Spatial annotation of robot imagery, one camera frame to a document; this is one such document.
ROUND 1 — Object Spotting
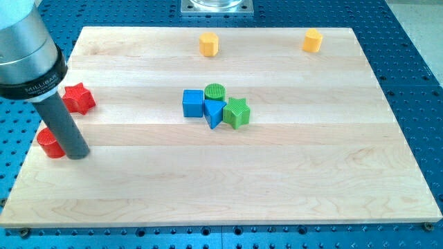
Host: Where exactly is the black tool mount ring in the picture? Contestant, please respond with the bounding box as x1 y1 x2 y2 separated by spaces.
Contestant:
1 44 68 102

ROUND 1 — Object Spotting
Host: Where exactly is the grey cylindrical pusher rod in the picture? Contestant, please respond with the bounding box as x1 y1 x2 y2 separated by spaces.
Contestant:
33 93 90 160

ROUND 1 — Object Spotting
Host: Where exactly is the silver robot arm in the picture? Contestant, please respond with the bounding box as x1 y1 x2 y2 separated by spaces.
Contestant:
1 0 89 160

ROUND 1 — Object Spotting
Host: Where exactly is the red star block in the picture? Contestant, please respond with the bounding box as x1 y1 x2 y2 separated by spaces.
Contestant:
62 82 96 115

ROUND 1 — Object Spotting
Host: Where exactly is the red cylinder block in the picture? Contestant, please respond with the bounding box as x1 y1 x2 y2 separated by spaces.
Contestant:
37 127 66 158

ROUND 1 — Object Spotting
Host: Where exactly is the blue cube block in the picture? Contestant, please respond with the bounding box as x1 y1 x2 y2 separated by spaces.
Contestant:
182 89 204 118

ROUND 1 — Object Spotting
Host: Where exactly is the wooden board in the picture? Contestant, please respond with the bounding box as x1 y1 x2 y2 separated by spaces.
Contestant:
1 26 442 228

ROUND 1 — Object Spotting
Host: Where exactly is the yellow hexagon block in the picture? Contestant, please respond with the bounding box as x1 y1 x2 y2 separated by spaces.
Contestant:
199 32 219 57

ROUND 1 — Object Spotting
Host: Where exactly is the green cylinder block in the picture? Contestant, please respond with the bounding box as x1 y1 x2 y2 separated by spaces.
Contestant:
204 83 226 101

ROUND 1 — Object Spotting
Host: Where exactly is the blue triangle block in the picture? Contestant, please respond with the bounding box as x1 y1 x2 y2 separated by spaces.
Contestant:
204 100 226 129

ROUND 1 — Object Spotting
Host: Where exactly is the green star block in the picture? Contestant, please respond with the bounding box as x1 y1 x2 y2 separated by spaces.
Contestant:
223 97 251 129

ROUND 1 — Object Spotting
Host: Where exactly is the yellow heart block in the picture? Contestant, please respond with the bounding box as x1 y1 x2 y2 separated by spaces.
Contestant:
302 28 323 53

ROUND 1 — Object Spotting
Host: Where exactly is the blue perforated table plate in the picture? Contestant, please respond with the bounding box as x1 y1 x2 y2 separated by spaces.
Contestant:
1 0 442 248

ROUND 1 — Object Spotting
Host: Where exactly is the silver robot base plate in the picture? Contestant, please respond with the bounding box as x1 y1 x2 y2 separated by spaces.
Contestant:
180 0 254 17

